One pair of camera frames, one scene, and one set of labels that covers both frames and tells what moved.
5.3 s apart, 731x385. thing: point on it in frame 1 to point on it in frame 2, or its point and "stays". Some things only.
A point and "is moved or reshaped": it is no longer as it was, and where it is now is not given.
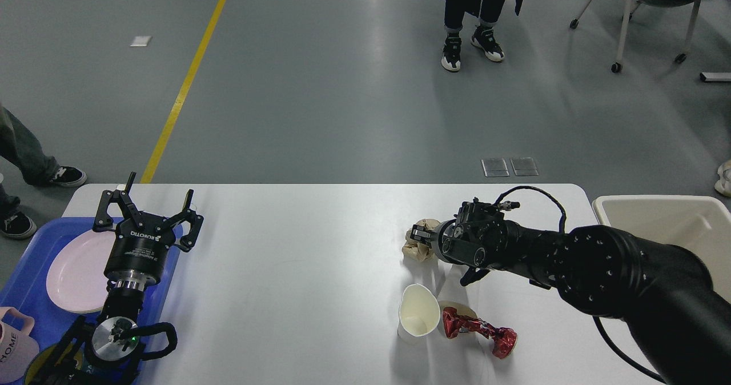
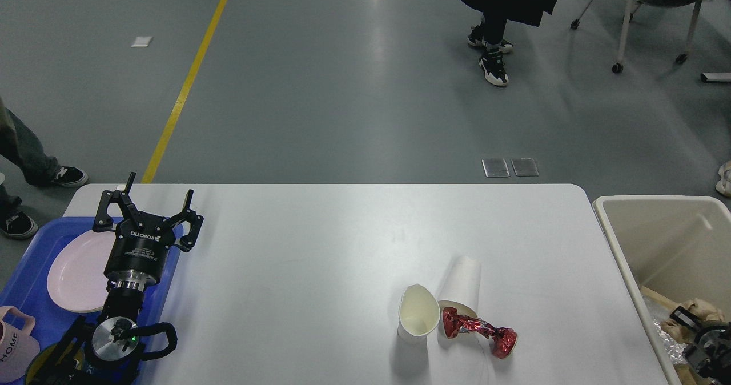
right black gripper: (449, 241) to (710, 355)
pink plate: (76, 281) stays
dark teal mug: (71, 363) stays
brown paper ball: (415, 249) is moved or reshaped
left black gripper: (136, 255) stays
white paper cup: (419, 313) stays
